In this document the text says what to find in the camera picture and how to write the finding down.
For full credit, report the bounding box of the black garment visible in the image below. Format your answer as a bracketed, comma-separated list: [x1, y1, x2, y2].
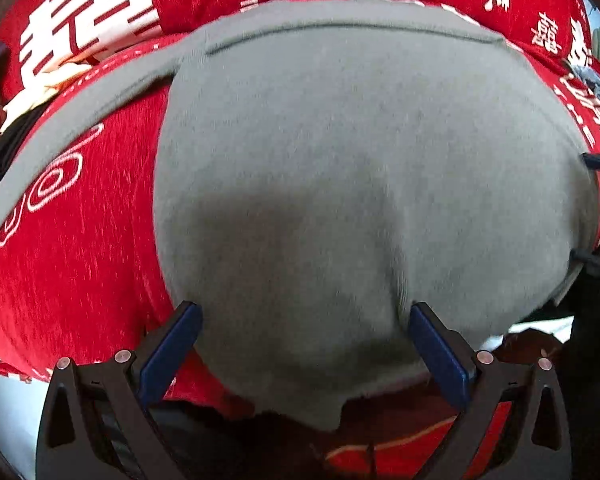
[0, 102, 50, 182]

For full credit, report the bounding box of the cream cloth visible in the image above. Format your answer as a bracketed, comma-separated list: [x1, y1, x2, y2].
[0, 63, 93, 133]

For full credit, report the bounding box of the grey knit garment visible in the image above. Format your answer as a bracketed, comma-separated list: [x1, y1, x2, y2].
[0, 0, 600, 430]

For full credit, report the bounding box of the red bedspread with white print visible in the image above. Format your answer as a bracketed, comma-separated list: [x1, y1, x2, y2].
[0, 0, 600, 479]

